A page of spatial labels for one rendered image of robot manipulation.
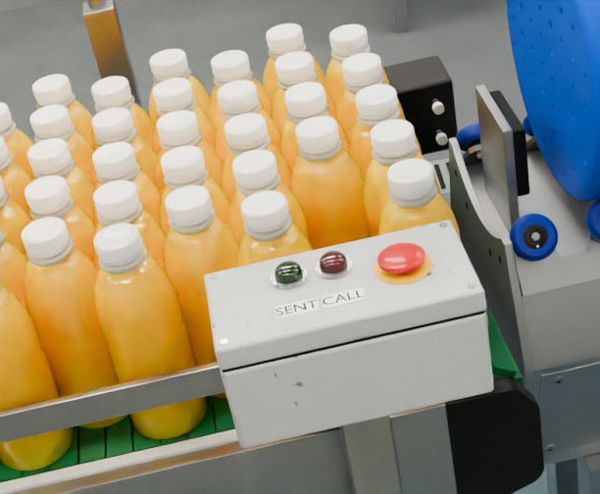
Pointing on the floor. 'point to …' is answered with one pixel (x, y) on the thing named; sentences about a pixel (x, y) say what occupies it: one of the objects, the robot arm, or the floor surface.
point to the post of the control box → (372, 457)
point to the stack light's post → (110, 44)
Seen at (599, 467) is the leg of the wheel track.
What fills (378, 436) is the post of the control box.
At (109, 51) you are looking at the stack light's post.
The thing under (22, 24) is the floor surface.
